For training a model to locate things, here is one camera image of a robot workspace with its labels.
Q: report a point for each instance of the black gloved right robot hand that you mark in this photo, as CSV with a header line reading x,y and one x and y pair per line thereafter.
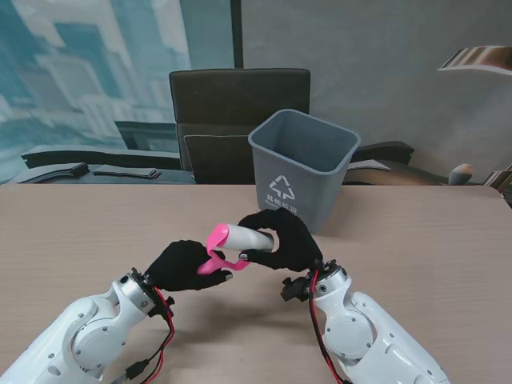
x,y
292,244

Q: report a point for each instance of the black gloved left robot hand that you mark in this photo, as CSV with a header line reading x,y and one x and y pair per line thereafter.
x,y
180,268

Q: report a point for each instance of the white lint roll refill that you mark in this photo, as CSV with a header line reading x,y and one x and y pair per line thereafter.
x,y
248,238

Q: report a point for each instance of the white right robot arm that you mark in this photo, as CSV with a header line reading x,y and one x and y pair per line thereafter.
x,y
368,332

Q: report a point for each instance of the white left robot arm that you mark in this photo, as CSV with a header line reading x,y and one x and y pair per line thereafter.
x,y
92,332

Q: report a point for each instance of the grey plastic waste bin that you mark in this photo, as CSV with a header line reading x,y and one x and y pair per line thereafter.
x,y
304,188

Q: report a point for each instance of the black armrest chair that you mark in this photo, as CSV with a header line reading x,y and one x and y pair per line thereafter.
x,y
384,150

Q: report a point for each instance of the dark brown office chair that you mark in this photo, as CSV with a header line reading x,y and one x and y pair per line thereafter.
x,y
224,104

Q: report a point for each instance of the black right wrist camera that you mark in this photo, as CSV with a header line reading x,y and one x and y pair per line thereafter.
x,y
294,289

